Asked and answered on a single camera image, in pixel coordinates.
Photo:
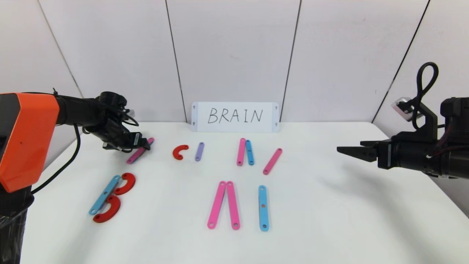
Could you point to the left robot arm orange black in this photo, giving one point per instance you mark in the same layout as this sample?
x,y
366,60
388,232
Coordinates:
x,y
25,139

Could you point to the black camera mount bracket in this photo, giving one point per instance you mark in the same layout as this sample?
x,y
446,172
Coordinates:
x,y
427,123

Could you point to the short blue holed strip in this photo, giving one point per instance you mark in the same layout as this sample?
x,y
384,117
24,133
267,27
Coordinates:
x,y
249,152

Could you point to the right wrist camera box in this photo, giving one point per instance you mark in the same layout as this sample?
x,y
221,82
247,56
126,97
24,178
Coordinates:
x,y
402,108

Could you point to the red C-shaped piece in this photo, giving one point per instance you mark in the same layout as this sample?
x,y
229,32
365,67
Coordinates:
x,y
177,152
113,210
129,181

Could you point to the light blue holed strip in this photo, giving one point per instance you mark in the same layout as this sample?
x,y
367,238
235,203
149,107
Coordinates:
x,y
105,194

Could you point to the white BRAIN sign card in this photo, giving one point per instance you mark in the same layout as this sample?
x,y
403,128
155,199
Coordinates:
x,y
234,126

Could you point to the long blue holed strip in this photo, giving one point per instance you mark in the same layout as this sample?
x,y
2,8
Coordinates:
x,y
263,208

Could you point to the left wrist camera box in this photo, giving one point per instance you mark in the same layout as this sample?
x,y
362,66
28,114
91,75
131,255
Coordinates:
x,y
131,113

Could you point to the pink holed strip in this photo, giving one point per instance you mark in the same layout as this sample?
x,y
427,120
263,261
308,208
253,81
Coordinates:
x,y
240,151
272,161
233,205
216,204
133,158

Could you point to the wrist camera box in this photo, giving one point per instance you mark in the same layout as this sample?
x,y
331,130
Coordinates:
x,y
131,113
402,108

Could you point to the short purple holed strip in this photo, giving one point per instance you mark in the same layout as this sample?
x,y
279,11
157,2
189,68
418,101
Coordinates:
x,y
199,151

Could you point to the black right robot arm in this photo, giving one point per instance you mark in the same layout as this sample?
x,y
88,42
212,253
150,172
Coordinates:
x,y
454,161

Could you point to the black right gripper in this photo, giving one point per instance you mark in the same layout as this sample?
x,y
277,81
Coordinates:
x,y
383,154

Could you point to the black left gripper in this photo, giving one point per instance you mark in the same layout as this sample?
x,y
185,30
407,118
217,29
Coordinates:
x,y
137,139

